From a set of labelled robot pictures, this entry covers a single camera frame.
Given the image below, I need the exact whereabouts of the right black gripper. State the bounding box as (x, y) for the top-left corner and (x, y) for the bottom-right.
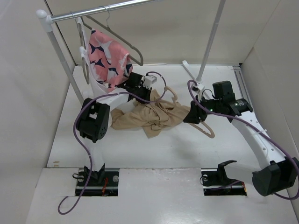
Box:
(183, 94), (223, 124)

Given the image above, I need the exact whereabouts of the beige t shirt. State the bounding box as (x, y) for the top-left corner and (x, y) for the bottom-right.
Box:
(111, 100), (190, 138)

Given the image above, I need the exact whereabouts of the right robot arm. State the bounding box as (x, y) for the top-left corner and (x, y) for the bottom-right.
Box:
(184, 81), (299, 196)

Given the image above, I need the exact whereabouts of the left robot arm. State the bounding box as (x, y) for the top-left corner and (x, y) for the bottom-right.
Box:
(73, 72), (157, 186)

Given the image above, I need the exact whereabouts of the grey hanger with pink shirt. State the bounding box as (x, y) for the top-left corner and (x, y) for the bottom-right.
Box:
(85, 6), (144, 66)

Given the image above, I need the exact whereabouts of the pink shark print shirt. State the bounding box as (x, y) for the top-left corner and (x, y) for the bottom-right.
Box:
(88, 29), (133, 92)

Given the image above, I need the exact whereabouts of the grey hanger with tank top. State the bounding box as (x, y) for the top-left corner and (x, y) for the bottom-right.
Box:
(75, 17), (90, 84)

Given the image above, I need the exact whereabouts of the white tank top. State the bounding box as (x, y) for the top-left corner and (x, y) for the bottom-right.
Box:
(78, 18), (113, 98)

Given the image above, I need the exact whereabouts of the white clothes rack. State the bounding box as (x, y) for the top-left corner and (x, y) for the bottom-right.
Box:
(36, 0), (228, 110)

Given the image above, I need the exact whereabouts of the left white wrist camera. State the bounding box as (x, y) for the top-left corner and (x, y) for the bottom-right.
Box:
(142, 75), (157, 89)

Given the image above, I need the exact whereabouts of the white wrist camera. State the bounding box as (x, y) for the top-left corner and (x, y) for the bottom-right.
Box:
(192, 85), (205, 100)
(142, 75), (157, 89)

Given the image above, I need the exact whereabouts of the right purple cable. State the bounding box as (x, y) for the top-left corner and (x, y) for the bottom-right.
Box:
(187, 79), (299, 200)

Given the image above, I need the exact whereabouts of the purple cable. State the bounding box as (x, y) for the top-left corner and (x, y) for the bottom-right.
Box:
(187, 79), (299, 200)
(57, 71), (167, 215)

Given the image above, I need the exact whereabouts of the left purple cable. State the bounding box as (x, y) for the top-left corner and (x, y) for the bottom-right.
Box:
(57, 71), (167, 215)

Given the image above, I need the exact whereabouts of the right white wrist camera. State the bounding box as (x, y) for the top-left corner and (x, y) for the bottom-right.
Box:
(192, 85), (205, 100)

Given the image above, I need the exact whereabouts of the aluminium rail on right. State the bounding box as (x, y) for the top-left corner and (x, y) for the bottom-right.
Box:
(232, 65), (260, 129)

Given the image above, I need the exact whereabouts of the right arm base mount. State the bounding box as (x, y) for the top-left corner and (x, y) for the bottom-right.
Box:
(199, 168), (247, 196)

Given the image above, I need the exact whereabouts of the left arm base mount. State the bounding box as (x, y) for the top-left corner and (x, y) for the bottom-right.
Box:
(72, 169), (120, 196)

